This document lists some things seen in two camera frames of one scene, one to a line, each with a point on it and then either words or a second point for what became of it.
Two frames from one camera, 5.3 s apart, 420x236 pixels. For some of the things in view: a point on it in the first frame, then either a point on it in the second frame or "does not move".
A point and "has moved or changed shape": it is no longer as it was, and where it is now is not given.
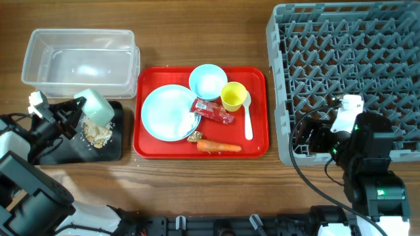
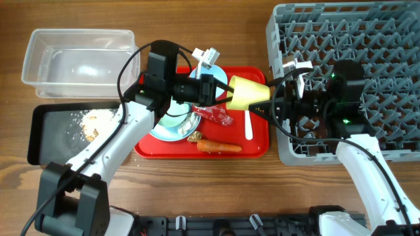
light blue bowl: (206, 81) does not move
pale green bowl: (95, 108) -> (176, 113)
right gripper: (321, 130) -> (289, 105)
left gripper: (59, 121) -> (209, 94)
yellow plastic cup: (233, 94) has moved or changed shape
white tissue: (188, 122) does not move
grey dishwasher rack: (317, 52) does not move
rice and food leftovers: (97, 135) does not move
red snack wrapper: (214, 109) does not move
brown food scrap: (195, 137) does not move
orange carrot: (212, 146) does not move
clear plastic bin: (62, 62) does not move
